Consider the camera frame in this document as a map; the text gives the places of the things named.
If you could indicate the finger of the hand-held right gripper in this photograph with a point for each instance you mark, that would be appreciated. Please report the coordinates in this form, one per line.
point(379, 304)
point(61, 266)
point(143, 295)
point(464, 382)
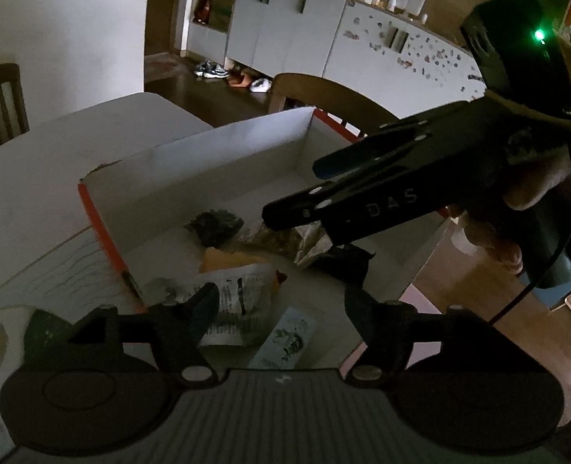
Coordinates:
point(290, 212)
point(353, 157)

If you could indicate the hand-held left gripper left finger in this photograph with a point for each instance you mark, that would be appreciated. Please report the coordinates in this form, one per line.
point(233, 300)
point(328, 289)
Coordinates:
point(208, 307)

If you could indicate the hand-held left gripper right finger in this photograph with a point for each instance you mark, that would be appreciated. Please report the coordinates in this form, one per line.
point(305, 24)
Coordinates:
point(358, 307)

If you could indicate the white printed wrapper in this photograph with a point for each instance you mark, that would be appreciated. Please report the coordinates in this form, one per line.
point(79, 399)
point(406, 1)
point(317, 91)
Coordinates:
point(244, 304)

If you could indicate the black wrapper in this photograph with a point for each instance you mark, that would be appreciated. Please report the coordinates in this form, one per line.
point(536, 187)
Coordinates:
point(348, 262)

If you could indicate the orange paper packet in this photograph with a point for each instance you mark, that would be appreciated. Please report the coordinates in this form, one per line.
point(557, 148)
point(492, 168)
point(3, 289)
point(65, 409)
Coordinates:
point(227, 261)

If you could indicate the dark green packet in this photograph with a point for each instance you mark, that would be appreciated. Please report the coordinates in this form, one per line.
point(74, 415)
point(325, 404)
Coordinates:
point(215, 226)

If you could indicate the pale blue printed packet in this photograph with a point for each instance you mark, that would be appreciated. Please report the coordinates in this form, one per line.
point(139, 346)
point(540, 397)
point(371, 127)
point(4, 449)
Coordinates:
point(287, 338)

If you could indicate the white cardboard box red edges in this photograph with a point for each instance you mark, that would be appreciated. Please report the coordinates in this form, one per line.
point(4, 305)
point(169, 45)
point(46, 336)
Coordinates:
point(217, 164)

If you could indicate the white desktop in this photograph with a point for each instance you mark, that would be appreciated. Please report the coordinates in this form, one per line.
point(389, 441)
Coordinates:
point(48, 169)

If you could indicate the person's right hand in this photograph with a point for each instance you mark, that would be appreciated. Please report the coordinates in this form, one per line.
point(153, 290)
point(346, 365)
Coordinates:
point(536, 186)

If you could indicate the wooden curved-back chair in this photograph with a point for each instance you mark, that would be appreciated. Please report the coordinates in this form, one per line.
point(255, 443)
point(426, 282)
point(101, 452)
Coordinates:
point(333, 99)

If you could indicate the white cabinet with stickers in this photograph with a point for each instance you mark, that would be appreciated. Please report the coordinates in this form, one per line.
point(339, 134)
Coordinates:
point(411, 58)

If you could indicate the white shoe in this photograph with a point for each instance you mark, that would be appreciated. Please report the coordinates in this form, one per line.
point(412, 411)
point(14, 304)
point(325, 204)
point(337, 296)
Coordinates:
point(261, 85)

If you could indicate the orange shoe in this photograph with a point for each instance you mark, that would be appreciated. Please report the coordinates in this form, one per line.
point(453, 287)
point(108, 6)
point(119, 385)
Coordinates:
point(239, 80)

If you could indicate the white cupboard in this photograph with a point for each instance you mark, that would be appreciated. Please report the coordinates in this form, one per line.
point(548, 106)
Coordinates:
point(285, 34)

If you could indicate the pair of sneakers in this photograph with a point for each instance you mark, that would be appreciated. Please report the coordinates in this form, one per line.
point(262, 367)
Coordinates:
point(211, 68)

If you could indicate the printed table mat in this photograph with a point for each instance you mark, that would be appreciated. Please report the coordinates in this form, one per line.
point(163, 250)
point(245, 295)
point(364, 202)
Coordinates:
point(34, 290)

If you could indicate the open shelf unit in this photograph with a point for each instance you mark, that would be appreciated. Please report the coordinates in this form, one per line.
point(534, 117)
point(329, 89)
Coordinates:
point(213, 5)

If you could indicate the wooden slat-back chair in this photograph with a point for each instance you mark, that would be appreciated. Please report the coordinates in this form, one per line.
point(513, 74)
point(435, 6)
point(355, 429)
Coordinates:
point(0, 101)

